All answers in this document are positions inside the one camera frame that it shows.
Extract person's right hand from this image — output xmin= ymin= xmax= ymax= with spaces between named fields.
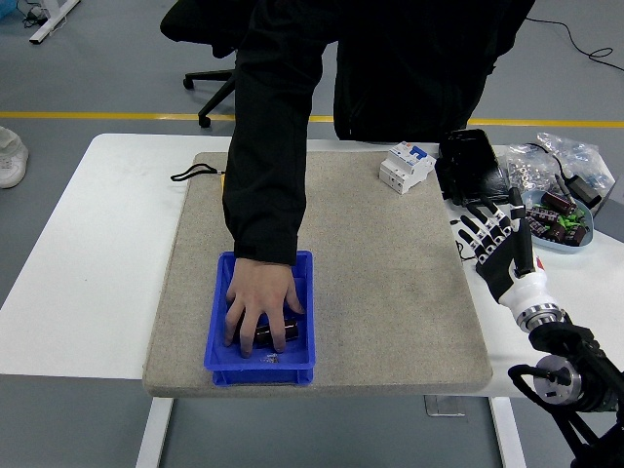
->
xmin=223 ymin=256 xmax=307 ymax=359

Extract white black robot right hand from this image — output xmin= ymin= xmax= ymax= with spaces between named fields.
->
xmin=456 ymin=186 xmax=559 ymax=318

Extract blue plastic box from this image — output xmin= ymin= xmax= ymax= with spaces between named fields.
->
xmin=203 ymin=250 xmax=317 ymax=387

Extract light blue bowl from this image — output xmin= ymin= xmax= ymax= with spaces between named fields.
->
xmin=519 ymin=188 xmax=596 ymax=255

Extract green plastic connectors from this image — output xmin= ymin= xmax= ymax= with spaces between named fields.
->
xmin=558 ymin=210 xmax=589 ymax=230

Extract clear bag of metal nuts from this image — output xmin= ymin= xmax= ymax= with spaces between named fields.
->
xmin=501 ymin=142 xmax=562 ymax=196

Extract black rectangular case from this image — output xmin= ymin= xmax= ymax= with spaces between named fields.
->
xmin=433 ymin=129 xmax=512 ymax=207

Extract black power adapter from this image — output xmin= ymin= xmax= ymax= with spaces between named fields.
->
xmin=567 ymin=174 xmax=605 ymax=211

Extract grey-brown mat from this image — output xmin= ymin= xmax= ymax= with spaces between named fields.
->
xmin=141 ymin=150 xmax=493 ymax=399

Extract yellow tape measure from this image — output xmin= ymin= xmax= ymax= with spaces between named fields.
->
xmin=170 ymin=163 xmax=228 ymax=190

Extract clear bag of blue parts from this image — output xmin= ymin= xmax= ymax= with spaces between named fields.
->
xmin=535 ymin=132 xmax=616 ymax=194

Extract white circuit breaker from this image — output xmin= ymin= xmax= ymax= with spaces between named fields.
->
xmin=378 ymin=140 xmax=437 ymax=195

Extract white table leg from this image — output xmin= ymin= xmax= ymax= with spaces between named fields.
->
xmin=135 ymin=395 xmax=175 ymax=468
xmin=488 ymin=395 xmax=527 ymax=468

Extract white table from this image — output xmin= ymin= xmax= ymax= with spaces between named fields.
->
xmin=0 ymin=133 xmax=624 ymax=402

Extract black office chair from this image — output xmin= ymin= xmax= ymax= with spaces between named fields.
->
xmin=159 ymin=0 xmax=254 ymax=129

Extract person in background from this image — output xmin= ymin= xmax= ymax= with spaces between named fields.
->
xmin=0 ymin=125 xmax=29 ymax=190

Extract black adapter cable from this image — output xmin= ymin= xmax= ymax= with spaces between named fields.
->
xmin=526 ymin=141 xmax=571 ymax=181

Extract grey metal bracket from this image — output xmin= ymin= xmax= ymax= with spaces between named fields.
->
xmin=422 ymin=394 xmax=467 ymax=418

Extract black floor cable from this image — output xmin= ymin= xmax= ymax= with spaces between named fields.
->
xmin=524 ymin=16 xmax=624 ymax=74

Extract white metal frame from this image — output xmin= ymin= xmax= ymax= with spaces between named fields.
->
xmin=27 ymin=0 xmax=82 ymax=45

